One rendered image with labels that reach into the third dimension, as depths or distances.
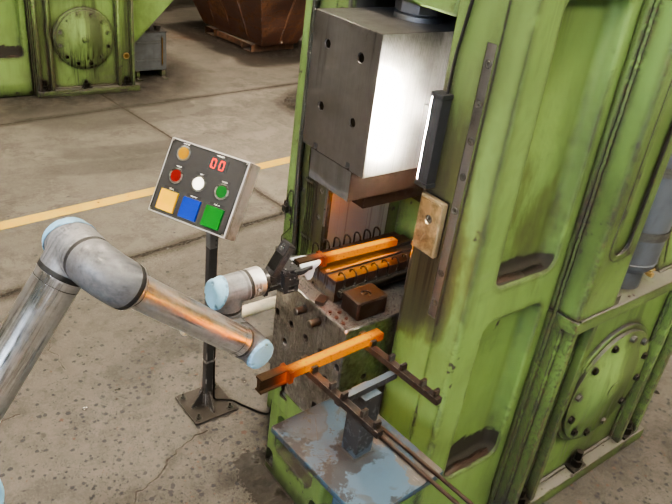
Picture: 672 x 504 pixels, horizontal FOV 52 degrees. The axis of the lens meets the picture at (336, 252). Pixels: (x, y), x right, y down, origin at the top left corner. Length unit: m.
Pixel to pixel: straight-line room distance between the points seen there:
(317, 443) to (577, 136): 1.13
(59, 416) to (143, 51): 4.90
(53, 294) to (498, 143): 1.12
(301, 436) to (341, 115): 0.91
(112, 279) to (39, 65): 5.25
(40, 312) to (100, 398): 1.54
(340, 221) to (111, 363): 1.44
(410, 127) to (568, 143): 0.45
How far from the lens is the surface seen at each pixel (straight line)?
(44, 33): 6.73
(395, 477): 1.95
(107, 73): 6.98
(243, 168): 2.41
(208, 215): 2.44
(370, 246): 2.27
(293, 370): 1.79
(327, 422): 2.05
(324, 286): 2.21
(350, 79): 1.94
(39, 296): 1.70
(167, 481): 2.85
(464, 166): 1.85
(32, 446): 3.06
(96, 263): 1.58
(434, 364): 2.14
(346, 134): 1.98
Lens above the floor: 2.13
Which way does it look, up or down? 29 degrees down
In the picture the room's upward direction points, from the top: 8 degrees clockwise
